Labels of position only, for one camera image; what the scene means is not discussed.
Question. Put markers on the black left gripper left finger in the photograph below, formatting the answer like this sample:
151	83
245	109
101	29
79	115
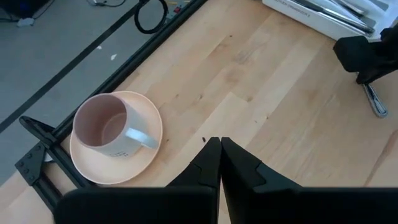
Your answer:
199	177

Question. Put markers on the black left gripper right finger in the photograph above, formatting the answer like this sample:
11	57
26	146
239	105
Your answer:
245	186

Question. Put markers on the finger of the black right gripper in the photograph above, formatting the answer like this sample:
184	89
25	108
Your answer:
373	76
354	53

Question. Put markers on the silver table knife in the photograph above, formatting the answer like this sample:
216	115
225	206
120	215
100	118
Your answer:
348	6
374	101
335	15

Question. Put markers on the white plastic cutlery tray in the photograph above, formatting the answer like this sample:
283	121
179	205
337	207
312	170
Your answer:
311	18

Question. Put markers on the peach ceramic saucer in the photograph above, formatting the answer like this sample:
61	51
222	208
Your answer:
124	168

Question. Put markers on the grey power strip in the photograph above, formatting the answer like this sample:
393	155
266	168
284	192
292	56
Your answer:
177	8

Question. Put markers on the white floor object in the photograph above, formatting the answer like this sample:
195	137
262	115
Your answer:
25	21

